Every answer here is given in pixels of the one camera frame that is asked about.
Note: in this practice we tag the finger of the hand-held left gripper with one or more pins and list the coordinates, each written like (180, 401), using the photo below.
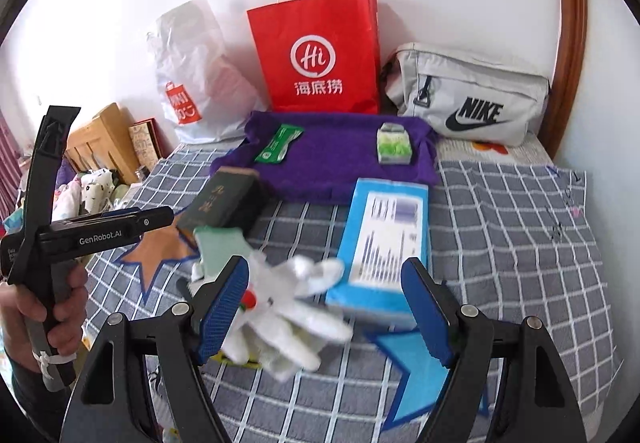
(150, 220)

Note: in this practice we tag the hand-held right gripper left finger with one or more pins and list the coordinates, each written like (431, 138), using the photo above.
(225, 303)

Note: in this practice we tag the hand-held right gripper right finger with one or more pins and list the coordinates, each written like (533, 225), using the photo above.
(425, 308)

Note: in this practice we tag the white glove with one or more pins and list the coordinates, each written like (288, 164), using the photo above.
(295, 318)

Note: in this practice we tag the purple fabric tray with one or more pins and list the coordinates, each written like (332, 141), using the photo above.
(340, 158)

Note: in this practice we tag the person's left forearm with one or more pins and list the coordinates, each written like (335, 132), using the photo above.
(25, 403)

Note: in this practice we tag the person's left hand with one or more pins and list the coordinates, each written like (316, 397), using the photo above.
(70, 313)

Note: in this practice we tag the pile of colourful clothes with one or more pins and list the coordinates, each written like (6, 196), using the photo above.
(60, 203)

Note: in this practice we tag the pink striped curtain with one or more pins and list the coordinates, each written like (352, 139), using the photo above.
(7, 158)

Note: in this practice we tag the white polka-dot cloth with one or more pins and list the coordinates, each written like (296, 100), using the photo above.
(97, 188)

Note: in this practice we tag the red-edged box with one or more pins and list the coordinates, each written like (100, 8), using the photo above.
(145, 143)

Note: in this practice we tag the blue cardboard box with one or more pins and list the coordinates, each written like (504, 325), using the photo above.
(385, 233)

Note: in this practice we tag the grey checked bedsheet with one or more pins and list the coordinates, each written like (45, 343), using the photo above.
(500, 248)

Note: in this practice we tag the green wet wipe packet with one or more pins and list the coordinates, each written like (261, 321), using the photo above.
(277, 145)

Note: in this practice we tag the white plastic bag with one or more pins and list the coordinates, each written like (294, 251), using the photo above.
(200, 73)

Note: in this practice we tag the green tissue pack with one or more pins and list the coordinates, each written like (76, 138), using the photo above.
(395, 145)

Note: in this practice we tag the grey waist bag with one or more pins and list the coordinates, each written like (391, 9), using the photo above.
(465, 93)

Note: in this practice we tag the red paper bag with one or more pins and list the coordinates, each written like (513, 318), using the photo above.
(315, 53)

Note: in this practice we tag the brown wooden frame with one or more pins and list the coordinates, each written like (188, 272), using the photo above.
(567, 48)

